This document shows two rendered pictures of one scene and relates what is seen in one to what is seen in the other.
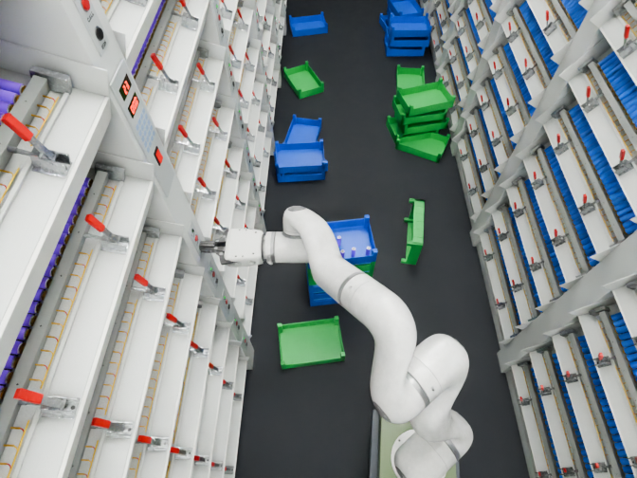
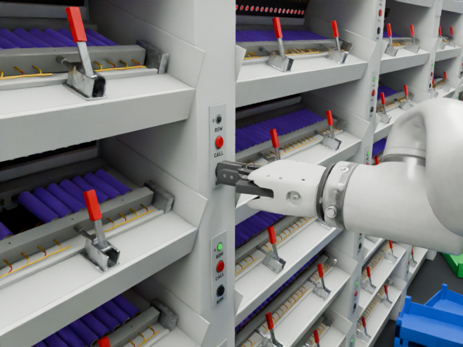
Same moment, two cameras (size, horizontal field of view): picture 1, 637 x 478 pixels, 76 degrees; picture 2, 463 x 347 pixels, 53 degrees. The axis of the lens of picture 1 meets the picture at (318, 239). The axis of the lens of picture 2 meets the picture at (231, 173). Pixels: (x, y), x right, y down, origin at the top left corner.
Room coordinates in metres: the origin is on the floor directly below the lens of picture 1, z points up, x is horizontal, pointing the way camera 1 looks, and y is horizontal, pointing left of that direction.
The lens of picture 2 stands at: (0.04, -0.05, 1.22)
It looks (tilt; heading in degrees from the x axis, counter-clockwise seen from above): 17 degrees down; 32
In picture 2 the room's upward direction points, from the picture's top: straight up
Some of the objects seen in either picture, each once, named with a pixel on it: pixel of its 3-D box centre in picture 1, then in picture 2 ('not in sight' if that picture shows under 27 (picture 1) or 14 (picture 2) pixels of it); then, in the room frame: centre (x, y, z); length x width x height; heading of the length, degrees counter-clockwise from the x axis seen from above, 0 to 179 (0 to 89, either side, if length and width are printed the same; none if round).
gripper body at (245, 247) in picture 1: (247, 247); (298, 186); (0.59, 0.19, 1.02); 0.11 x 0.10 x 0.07; 88
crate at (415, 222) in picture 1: (412, 231); not in sight; (1.25, -0.52, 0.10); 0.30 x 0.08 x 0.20; 170
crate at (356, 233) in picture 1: (338, 241); not in sight; (0.98, -0.09, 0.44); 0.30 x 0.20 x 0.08; 96
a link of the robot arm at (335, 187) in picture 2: (270, 248); (342, 195); (0.59, 0.13, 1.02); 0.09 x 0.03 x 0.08; 178
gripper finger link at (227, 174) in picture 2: (211, 251); (232, 177); (0.58, 0.29, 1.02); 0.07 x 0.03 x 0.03; 88
